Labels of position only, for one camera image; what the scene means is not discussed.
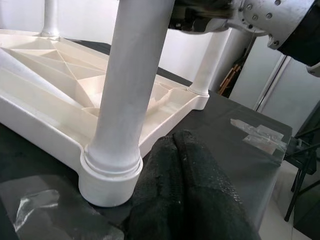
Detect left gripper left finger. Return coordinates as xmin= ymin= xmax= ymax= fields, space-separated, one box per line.
xmin=123 ymin=136 xmax=186 ymax=240

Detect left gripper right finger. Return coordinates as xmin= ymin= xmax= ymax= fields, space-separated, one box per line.
xmin=173 ymin=129 xmax=262 ymax=240

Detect black tablecloth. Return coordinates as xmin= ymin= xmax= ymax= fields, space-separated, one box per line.
xmin=0 ymin=37 xmax=293 ymax=240

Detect clear tape patch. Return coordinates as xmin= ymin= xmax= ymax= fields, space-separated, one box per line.
xmin=229 ymin=117 xmax=287 ymax=155
xmin=0 ymin=174 xmax=125 ymax=240

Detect cream plastic table top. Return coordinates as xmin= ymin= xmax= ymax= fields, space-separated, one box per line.
xmin=0 ymin=28 xmax=211 ymax=208

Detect wooden folding frame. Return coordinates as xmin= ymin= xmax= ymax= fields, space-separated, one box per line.
xmin=218 ymin=48 xmax=251 ymax=97

